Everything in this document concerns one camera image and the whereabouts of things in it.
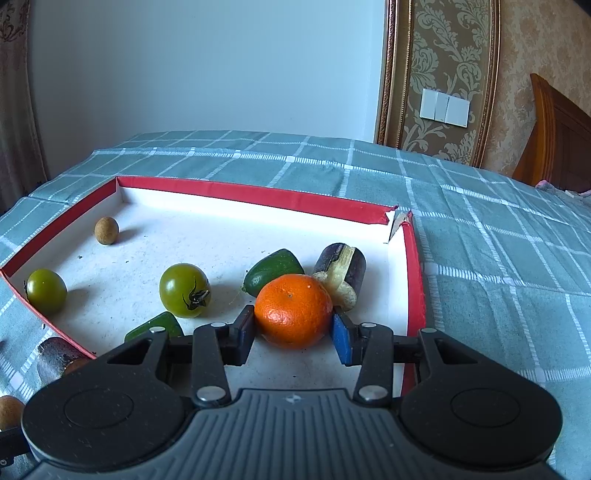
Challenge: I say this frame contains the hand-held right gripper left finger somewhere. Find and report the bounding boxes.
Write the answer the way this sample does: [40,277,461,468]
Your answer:
[99,305,256,408]

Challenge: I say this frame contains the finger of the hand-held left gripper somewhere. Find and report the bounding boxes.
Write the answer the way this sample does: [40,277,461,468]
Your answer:
[0,427,27,468]

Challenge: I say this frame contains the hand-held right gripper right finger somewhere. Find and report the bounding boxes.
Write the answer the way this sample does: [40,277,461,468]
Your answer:
[332,313,483,408]

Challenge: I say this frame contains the green tomato with stem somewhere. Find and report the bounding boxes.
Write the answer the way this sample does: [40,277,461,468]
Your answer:
[159,263,212,319]

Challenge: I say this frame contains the red cardboard box tray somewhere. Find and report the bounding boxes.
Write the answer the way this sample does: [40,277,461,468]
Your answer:
[0,175,426,398]

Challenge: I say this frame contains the brown longan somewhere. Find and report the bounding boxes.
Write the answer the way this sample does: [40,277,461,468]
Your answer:
[0,395,25,431]
[95,217,120,245]

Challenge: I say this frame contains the green cucumber piece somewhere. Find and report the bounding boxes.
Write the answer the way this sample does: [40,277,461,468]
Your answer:
[242,248,306,298]
[124,311,184,343]

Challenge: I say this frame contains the dark eggplant piece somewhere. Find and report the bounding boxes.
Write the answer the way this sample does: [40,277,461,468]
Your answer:
[312,243,368,311]

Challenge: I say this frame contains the brown eggplant piece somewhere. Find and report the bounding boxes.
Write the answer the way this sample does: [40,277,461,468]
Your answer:
[37,337,96,385]

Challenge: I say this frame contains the checked green tablecloth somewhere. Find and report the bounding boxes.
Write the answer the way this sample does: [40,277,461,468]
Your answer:
[0,130,591,480]

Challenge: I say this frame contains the small green tomato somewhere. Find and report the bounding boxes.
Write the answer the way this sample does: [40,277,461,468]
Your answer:
[26,269,68,317]

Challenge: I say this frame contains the pink cloth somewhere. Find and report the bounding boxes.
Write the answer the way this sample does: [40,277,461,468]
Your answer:
[536,180,591,200]

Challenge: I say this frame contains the wooden headboard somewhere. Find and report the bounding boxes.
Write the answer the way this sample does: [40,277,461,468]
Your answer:
[512,73,591,195]

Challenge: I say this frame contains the white wall switch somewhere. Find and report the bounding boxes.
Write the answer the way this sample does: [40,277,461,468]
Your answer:
[420,89,471,126]

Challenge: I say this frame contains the gold framed wall panel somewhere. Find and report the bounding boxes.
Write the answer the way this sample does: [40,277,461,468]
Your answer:
[375,0,502,168]

